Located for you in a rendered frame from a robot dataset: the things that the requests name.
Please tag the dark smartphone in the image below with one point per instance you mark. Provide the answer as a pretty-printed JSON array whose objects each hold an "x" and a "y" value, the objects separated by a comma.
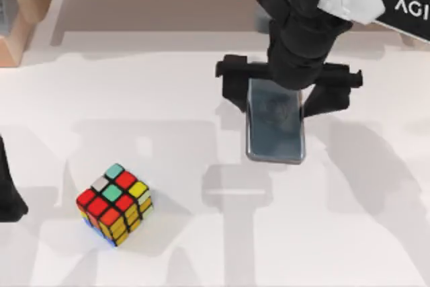
[{"x": 275, "y": 125}]

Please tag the multicoloured puzzle cube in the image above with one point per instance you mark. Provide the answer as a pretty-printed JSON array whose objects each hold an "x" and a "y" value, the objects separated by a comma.
[{"x": 114, "y": 204}]

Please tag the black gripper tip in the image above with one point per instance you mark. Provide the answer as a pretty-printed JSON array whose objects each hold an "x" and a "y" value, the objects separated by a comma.
[{"x": 8, "y": 193}]

